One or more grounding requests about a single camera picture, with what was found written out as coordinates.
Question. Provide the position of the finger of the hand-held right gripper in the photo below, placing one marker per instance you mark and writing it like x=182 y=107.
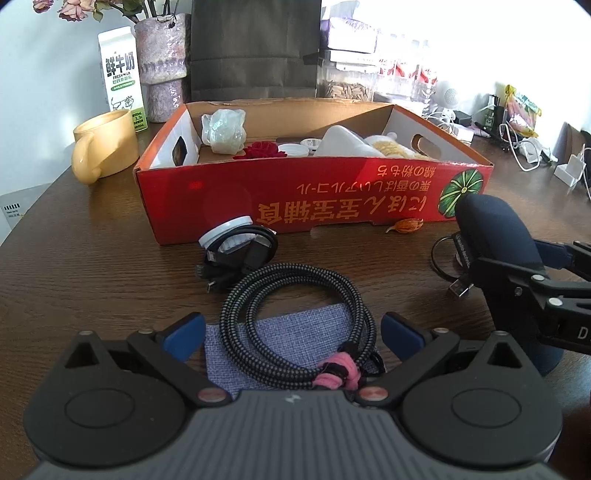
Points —
x=554 y=254
x=508 y=272

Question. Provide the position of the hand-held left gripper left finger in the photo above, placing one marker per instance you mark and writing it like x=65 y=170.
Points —
x=187 y=334

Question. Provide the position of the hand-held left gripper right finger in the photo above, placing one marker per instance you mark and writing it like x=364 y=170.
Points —
x=401 y=337

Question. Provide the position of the navy blue pouch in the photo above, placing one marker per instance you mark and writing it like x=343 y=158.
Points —
x=498 y=230

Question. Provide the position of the blue grey fabric pouch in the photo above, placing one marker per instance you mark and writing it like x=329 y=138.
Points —
x=286 y=341

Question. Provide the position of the red cardboard box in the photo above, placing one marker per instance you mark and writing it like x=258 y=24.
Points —
x=277 y=198

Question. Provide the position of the yellow white plush toy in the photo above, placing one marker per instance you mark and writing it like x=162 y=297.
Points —
x=392 y=146

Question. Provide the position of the red fabric flower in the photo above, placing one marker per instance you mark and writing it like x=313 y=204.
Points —
x=261 y=150

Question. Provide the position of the translucent plastic container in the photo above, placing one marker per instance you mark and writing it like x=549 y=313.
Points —
x=344 y=141

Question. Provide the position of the greenish plastic bag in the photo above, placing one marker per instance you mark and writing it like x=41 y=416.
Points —
x=224 y=131

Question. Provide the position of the large white bottle cap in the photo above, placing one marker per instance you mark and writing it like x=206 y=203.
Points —
x=290 y=150

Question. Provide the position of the white plug adapter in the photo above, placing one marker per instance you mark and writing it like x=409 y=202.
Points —
x=570 y=173

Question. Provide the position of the dried orange flower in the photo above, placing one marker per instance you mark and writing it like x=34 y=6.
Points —
x=406 y=226

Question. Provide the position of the yellow snack bag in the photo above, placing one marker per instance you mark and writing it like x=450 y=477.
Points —
x=521 y=110

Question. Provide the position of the black power adapter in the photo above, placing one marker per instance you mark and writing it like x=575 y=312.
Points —
x=464 y=117

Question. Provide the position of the white round robot speaker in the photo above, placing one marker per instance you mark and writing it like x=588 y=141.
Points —
x=450 y=97

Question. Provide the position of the yellow mug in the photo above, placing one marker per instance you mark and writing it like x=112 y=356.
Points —
x=106 y=143

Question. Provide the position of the white appliance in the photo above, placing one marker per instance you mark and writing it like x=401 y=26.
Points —
x=21 y=207

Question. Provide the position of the water bottle red label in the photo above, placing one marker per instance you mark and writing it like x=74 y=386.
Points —
x=395 y=64
x=430 y=76
x=415 y=69

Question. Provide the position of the clear container of seeds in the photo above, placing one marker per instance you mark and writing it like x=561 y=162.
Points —
x=346 y=87

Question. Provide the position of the white flat box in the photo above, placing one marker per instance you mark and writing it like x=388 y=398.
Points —
x=355 y=57

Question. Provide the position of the white green milk carton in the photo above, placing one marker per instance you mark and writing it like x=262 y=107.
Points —
x=121 y=78

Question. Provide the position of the purple textured vase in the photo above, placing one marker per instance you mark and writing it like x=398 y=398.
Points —
x=161 y=60

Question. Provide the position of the purple white plastic packet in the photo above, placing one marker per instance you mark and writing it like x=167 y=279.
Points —
x=351 y=34

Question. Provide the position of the black paper bag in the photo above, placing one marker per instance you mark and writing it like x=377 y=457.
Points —
x=254 y=46

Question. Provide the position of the dried rose bouquet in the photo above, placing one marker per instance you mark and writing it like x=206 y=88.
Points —
x=74 y=8

